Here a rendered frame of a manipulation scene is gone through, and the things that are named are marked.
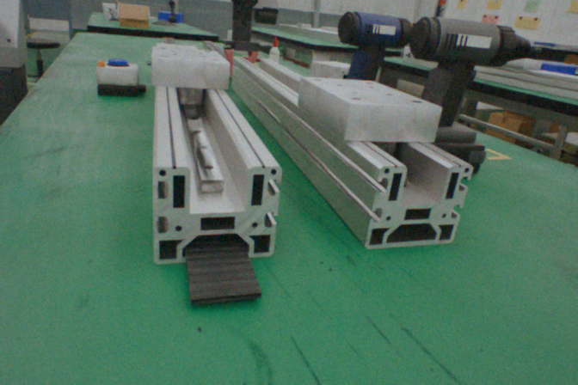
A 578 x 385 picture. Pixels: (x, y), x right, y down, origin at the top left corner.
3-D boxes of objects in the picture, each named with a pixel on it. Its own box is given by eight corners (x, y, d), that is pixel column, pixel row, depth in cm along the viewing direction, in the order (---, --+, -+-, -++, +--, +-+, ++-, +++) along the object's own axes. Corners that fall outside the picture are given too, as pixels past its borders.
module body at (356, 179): (231, 88, 110) (233, 56, 107) (267, 90, 113) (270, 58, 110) (364, 249, 39) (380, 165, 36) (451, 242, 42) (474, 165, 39)
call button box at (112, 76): (101, 88, 94) (100, 60, 91) (146, 90, 96) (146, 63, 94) (97, 95, 86) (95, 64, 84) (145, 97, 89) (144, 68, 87)
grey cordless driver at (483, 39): (382, 155, 67) (409, 14, 60) (489, 161, 71) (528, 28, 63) (401, 173, 60) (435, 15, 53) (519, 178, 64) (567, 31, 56)
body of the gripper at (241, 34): (260, 49, 120) (261, 22, 117) (224, 47, 117) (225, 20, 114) (255, 47, 125) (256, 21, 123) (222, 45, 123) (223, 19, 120)
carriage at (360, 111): (294, 125, 57) (300, 76, 55) (365, 126, 60) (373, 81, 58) (339, 166, 43) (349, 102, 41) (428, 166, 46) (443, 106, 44)
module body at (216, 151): (156, 84, 104) (156, 50, 101) (197, 87, 107) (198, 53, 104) (154, 264, 33) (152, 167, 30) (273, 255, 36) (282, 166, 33)
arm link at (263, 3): (239, -28, 111) (242, -4, 107) (280, -23, 114) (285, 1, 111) (234, 6, 121) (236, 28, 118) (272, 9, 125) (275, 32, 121)
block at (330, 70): (300, 97, 108) (304, 61, 105) (330, 95, 115) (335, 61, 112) (328, 106, 101) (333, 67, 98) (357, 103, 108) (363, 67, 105)
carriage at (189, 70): (153, 85, 74) (152, 45, 71) (214, 88, 77) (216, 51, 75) (151, 105, 59) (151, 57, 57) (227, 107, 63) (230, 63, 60)
